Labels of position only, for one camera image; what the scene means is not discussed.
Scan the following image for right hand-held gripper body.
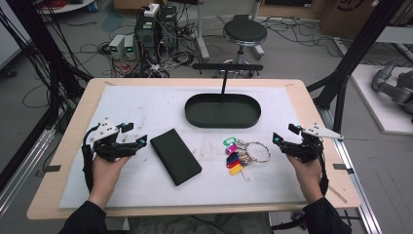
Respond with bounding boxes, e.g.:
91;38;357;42
281;122;345;164

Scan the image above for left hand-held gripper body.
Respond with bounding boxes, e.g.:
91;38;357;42
92;117;139;163

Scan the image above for black power bank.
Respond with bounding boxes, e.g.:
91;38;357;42
149;128;203;187

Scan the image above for key ring with coloured tags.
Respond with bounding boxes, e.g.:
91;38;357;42
223;136;272;183

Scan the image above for black oval tray key stand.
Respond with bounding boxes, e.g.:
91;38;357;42
184;62;264;130

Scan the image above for person's right hand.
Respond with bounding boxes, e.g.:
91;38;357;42
286;155;324;199

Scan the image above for person's left hand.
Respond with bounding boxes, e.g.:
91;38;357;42
89;155;131;198

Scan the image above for white platform board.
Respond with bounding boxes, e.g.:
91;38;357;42
350;63;413;136

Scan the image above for white bench power supply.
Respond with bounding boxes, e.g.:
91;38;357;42
108;33;127;60
124;33;138;60

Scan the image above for black computer tower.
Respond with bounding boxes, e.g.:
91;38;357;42
134;6;161;63
159;4;179;53

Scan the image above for person's lap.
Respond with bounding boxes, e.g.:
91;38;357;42
128;213;272;234

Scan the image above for black round stool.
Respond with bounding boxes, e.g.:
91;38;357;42
213;14;269;79

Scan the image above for white power strip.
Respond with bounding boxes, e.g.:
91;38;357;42
143;3;161;18

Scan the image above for cardboard box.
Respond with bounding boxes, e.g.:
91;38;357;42
319;0;379;41

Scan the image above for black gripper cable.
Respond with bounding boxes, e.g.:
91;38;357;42
315;142;330;197
81;123;100;194

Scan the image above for aluminium rail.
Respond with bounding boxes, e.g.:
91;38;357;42
0;128;56;217
319;106;385;234

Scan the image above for tangle of floor cables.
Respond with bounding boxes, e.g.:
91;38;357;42
96;19;199;79

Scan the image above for black frame post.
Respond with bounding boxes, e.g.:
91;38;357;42
306;0;407;135
0;0;94;131

